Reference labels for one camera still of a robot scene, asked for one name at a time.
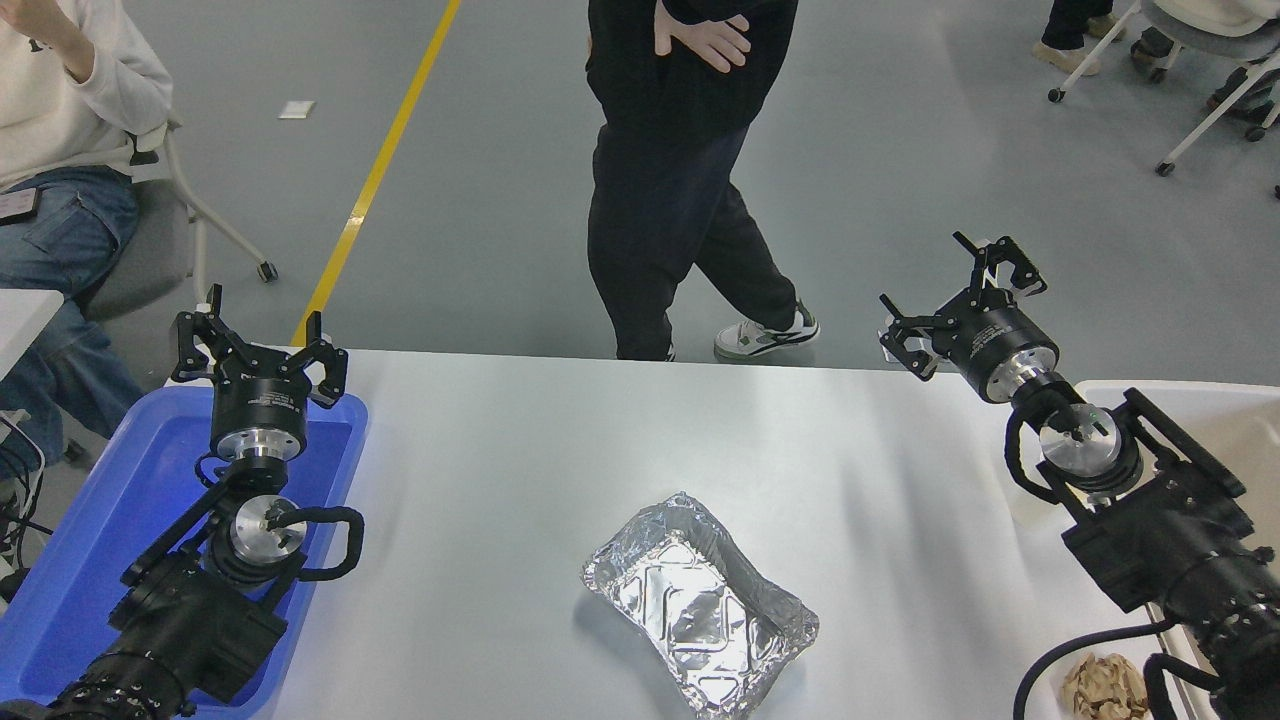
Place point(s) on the white side table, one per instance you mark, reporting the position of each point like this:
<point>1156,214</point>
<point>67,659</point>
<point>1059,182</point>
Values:
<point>25,325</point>

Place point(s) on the person's hand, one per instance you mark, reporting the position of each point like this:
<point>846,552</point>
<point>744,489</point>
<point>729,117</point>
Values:
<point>715,40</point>
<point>35,15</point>

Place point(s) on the large pale bin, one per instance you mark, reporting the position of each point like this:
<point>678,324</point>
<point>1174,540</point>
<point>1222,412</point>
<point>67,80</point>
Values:
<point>1235,420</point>

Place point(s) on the crumpled tan paper ball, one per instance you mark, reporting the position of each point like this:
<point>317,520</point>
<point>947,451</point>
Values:
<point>1105,690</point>

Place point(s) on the dark phone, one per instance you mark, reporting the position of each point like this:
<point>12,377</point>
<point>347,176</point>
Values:
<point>18,206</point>

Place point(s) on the white wheeled chair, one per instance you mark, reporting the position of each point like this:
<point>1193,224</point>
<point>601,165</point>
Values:
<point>1215,40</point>

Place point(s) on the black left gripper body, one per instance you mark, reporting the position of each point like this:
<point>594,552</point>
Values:
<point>258,405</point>

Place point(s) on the crumpled foil tray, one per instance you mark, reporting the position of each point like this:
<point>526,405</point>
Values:
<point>700,610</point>

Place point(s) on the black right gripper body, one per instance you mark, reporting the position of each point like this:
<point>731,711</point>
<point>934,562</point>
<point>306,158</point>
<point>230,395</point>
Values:
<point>1000,350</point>

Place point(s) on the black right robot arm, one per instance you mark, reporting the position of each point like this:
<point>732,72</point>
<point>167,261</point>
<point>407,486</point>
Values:
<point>1170,540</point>

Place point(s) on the seated person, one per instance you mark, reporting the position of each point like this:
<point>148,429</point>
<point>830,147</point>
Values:
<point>60,230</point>
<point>1220,12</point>

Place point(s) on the standing person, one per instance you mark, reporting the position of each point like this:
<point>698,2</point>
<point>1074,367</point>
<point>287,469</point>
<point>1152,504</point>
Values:
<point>660,200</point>
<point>1070,25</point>

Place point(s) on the grey office chair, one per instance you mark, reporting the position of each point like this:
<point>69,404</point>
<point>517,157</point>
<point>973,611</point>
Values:
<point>140,255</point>

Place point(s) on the white paper scrap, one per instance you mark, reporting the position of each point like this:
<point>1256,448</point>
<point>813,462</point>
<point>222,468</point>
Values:
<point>297,109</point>

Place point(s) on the blue plastic tray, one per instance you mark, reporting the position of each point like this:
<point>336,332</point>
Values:
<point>110,500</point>

